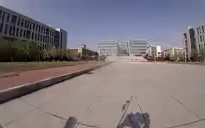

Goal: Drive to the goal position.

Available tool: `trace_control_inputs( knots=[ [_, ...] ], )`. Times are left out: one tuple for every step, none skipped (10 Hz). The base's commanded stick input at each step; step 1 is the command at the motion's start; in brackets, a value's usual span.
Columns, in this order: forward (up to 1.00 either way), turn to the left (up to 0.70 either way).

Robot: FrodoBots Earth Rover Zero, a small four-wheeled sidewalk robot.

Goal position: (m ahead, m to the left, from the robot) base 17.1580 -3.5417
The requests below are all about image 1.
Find glass-fronted building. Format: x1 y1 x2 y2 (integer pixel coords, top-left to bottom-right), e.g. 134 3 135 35
97 39 148 58

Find long grey office building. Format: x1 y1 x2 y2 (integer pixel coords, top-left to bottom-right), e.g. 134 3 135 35
0 1 69 51

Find pale wide steps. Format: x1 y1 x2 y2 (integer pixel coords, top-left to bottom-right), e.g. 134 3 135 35
106 55 148 64

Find low beige building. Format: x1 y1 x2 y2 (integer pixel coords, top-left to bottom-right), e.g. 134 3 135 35
68 44 100 61

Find white buildings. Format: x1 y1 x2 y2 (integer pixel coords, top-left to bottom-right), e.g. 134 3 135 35
145 44 184 61

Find grey stone kerb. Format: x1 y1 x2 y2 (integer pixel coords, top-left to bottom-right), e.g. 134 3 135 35
0 61 112 107

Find grey concrete plaza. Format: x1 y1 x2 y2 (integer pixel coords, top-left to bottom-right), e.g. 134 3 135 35
0 59 205 128

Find row of small trees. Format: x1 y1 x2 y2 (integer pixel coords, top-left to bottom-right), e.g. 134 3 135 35
176 46 205 64

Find grass strip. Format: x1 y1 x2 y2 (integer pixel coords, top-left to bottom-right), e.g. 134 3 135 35
0 59 99 76

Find robot's own part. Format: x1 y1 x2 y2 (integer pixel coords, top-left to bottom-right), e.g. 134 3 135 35
63 116 79 128

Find red brick path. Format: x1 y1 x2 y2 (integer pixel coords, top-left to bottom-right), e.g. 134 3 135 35
0 63 103 94

